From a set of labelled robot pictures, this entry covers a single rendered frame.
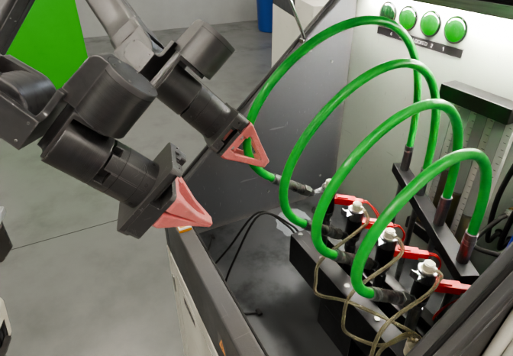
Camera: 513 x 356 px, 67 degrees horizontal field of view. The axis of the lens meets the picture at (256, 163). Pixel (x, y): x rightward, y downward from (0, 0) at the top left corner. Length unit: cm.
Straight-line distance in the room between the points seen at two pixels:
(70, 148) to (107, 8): 36
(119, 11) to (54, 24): 313
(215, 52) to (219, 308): 46
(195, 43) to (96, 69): 20
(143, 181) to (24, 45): 342
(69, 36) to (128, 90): 347
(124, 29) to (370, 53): 61
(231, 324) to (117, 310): 137
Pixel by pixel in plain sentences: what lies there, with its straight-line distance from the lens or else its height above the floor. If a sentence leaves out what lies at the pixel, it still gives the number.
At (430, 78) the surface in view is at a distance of 68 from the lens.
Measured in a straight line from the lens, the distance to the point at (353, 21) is 65.
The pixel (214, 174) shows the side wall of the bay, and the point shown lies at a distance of 101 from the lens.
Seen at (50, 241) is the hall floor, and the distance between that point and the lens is 257.
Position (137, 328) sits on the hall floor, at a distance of 199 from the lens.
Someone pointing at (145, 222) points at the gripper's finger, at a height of 127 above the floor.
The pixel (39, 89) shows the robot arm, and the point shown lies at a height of 141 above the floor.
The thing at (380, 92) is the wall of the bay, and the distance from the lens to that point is 102.
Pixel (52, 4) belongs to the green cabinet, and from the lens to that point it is 380.
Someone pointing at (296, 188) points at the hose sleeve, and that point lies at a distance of 71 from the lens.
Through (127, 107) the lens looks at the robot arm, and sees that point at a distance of 39.
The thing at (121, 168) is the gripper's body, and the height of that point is 134.
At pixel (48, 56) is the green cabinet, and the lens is 386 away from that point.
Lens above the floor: 155
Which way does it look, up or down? 31 degrees down
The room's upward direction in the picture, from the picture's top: straight up
